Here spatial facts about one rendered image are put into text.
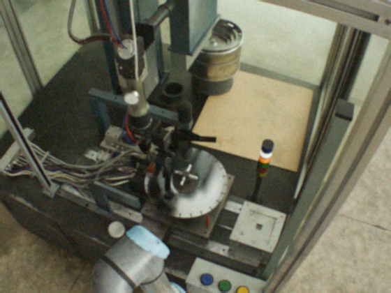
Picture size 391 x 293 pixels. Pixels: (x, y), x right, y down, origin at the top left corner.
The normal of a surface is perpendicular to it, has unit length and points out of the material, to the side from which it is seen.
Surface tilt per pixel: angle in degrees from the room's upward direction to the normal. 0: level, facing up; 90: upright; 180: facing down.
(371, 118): 90
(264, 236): 0
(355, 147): 90
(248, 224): 0
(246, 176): 0
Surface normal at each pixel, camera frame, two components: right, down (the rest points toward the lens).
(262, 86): 0.00, -0.60
